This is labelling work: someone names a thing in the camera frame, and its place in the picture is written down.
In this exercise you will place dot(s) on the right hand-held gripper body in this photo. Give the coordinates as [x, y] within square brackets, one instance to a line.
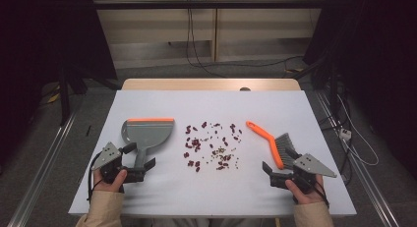
[311, 164]

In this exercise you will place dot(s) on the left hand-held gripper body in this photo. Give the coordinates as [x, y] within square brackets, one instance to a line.
[106, 155]

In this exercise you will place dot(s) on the orange brush with grey bristles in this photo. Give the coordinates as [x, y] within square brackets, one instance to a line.
[278, 155]

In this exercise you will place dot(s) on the grey dustpan with orange edge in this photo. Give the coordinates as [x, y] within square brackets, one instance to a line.
[147, 133]

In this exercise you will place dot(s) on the red and green beans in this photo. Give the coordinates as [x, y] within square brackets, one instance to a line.
[196, 142]

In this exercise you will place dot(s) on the person's left hand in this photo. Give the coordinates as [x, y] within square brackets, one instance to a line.
[109, 187]

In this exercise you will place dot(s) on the person's right hand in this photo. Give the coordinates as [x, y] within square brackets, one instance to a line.
[308, 197]

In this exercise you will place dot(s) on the small black stick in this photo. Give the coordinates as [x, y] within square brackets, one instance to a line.
[88, 130]

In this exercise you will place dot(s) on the white table mat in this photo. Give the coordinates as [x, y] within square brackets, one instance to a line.
[196, 194]

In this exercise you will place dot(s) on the black metal stand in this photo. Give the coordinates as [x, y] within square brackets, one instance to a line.
[64, 99]
[333, 89]

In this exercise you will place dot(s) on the yellow floor tape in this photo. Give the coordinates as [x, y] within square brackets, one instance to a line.
[54, 98]

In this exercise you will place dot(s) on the dark round table grommet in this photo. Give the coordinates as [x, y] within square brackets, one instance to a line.
[245, 88]

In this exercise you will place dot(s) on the black curtain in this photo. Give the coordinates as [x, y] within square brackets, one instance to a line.
[39, 40]
[377, 56]

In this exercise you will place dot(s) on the black horizontal bar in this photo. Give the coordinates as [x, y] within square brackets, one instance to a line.
[209, 4]

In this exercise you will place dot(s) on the aluminium floor rail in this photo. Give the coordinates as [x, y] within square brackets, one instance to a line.
[42, 174]
[364, 181]

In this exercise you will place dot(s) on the light wooden post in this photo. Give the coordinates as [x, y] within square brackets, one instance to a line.
[215, 30]

